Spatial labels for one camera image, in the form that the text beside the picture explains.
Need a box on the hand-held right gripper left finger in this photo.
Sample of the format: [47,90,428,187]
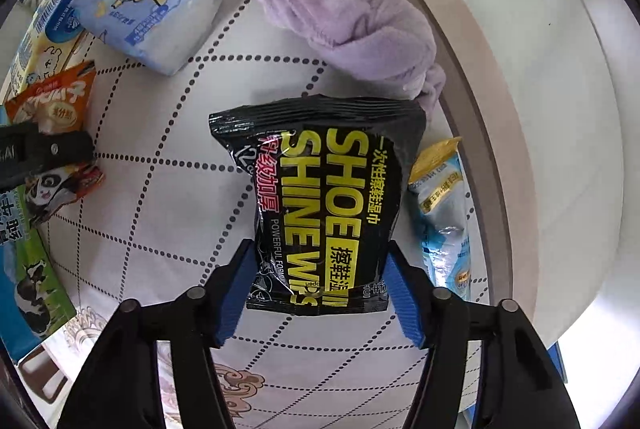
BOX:
[62,238,259,429]

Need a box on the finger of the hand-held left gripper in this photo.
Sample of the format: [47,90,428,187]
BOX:
[0,123,95,190]

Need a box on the green cow milk carton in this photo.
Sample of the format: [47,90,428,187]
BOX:
[0,189,77,362]

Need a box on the purple fleece towel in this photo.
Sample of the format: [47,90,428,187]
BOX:
[239,0,447,114]

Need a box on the blue star tissue pack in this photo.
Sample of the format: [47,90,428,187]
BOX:
[70,0,239,77]

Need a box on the yellow blue tissue box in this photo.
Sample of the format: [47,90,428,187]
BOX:
[9,0,87,97]

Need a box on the panda print snack packet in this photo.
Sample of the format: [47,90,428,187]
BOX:
[20,161,106,226]

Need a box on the white dotted grid bedsheet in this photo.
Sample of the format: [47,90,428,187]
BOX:
[0,0,503,429]

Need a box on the light blue yellow snack packet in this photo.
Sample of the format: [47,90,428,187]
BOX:
[407,137,473,304]

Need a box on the black shoe wipes packet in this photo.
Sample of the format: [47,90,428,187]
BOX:
[208,95,427,316]

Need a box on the orange snack packet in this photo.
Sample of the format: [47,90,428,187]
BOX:
[4,60,98,136]

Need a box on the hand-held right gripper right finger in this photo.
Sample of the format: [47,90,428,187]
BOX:
[384,240,581,429]

